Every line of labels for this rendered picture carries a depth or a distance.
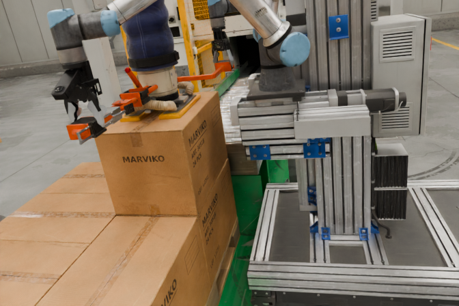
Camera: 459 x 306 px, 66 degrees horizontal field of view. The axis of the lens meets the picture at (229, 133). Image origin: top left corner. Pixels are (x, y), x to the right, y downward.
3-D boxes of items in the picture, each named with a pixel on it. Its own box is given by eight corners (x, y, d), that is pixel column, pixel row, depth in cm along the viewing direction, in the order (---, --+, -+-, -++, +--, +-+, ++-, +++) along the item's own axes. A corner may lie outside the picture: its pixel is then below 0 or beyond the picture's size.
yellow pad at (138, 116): (149, 101, 191) (147, 92, 190) (167, 100, 189) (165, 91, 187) (119, 122, 160) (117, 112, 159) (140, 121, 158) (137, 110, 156)
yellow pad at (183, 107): (183, 98, 187) (181, 89, 185) (201, 97, 185) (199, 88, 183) (158, 120, 156) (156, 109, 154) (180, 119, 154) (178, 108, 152)
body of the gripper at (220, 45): (212, 53, 181) (208, 29, 177) (216, 50, 188) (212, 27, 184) (226, 51, 179) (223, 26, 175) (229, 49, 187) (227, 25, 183)
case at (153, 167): (164, 158, 217) (151, 95, 203) (227, 156, 207) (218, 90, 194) (115, 214, 163) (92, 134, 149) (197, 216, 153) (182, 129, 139)
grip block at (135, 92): (130, 102, 151) (127, 89, 149) (151, 100, 149) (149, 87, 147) (121, 108, 144) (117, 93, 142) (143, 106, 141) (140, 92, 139)
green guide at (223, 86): (231, 76, 437) (230, 68, 434) (240, 75, 434) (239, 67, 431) (189, 117, 292) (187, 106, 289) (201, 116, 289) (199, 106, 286)
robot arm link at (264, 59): (282, 58, 148) (279, 24, 144) (297, 61, 136) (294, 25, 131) (255, 63, 145) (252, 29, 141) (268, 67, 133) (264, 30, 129)
